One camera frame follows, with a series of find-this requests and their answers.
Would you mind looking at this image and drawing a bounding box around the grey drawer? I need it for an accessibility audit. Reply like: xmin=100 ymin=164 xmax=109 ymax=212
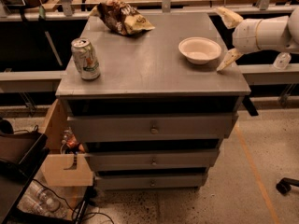
xmin=67 ymin=113 xmax=238 ymax=143
xmin=85 ymin=148 xmax=219 ymax=171
xmin=94 ymin=174 xmax=207 ymax=190

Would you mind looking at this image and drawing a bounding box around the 7up soda can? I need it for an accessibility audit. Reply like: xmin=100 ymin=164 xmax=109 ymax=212
xmin=71 ymin=38 xmax=100 ymax=80

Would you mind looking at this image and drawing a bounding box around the white paper bowl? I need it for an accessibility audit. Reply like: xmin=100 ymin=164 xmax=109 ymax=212
xmin=178 ymin=37 xmax=222 ymax=64

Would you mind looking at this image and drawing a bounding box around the bottom grey drawer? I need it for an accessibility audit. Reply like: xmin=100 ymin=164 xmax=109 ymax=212
xmin=94 ymin=174 xmax=207 ymax=190

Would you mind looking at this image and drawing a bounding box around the black chair wheel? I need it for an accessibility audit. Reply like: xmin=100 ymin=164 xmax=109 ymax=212
xmin=276 ymin=177 xmax=299 ymax=195

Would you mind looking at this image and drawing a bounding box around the cardboard box with items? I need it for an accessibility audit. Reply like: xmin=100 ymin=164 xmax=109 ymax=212
xmin=40 ymin=99 xmax=93 ymax=187

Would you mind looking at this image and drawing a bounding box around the black cable on floor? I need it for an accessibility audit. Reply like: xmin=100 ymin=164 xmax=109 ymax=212
xmin=32 ymin=178 xmax=116 ymax=224

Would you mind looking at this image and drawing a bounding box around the middle grey drawer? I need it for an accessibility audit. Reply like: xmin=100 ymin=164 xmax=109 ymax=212
xmin=85 ymin=148 xmax=219 ymax=171

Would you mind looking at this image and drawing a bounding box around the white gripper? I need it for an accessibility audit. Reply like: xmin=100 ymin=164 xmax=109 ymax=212
xmin=215 ymin=7 xmax=262 ymax=72

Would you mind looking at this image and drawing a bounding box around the top grey drawer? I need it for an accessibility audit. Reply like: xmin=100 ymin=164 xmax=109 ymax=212
xmin=67 ymin=113 xmax=238 ymax=143

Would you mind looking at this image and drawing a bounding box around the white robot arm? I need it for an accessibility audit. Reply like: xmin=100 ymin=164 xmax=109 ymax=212
xmin=216 ymin=7 xmax=299 ymax=72

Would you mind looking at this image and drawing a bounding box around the grey drawer cabinet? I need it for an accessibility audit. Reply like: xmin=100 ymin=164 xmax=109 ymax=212
xmin=56 ymin=13 xmax=250 ymax=177

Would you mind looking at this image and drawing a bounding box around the black cart with bottles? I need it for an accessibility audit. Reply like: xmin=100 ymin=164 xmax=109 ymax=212
xmin=0 ymin=119 xmax=87 ymax=224

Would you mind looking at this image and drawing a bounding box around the brown chip bag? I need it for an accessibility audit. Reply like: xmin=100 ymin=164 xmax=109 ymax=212
xmin=90 ymin=0 xmax=154 ymax=35

